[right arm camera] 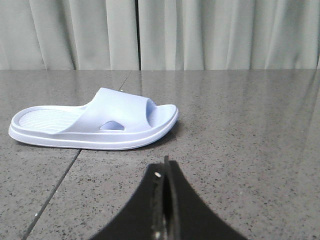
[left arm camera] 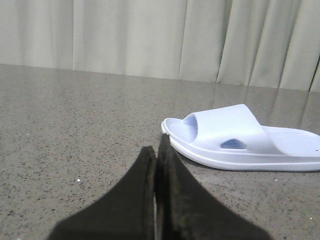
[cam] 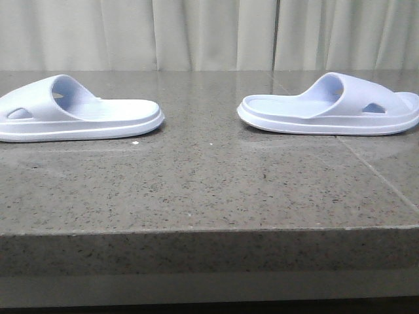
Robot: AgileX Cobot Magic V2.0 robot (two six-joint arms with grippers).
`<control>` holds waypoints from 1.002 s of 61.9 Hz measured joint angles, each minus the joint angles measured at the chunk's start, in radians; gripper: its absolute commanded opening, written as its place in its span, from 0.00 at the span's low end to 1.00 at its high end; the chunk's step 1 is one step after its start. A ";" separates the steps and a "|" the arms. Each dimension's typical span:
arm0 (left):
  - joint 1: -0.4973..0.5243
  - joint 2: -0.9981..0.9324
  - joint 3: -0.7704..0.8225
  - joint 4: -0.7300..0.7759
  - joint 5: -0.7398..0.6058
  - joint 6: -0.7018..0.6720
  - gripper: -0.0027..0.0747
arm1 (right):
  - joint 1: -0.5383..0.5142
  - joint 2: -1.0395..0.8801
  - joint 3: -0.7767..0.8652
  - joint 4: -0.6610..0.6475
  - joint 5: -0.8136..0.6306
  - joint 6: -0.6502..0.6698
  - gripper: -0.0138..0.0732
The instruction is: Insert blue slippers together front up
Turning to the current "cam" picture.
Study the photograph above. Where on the light blue slipper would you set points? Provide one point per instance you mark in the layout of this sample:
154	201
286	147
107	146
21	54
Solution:
59	108
336	104

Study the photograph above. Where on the beige pleated curtain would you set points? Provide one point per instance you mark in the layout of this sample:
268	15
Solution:
208	35

